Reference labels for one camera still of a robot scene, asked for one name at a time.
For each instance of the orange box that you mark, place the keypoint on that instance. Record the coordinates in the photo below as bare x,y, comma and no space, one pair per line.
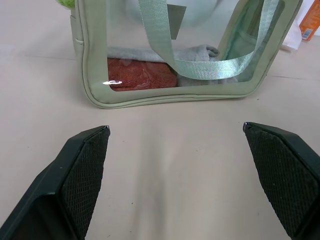
309,20

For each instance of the red towel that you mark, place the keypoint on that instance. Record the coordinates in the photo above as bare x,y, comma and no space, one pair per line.
140,75

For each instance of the grey towel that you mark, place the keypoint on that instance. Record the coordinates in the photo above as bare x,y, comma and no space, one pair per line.
192,53

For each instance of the clear green-trimmed tote bag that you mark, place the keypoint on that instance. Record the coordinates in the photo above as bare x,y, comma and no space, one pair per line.
97,75

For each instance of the lime green fuzzy object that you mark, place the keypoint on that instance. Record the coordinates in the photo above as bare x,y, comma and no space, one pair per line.
65,2

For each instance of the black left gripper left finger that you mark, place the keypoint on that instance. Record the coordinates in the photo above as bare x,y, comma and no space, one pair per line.
62,190

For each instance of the white paper packet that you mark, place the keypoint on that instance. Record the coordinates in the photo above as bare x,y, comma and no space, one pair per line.
291,41

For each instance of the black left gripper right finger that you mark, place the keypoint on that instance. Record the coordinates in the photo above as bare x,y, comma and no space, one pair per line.
282,180

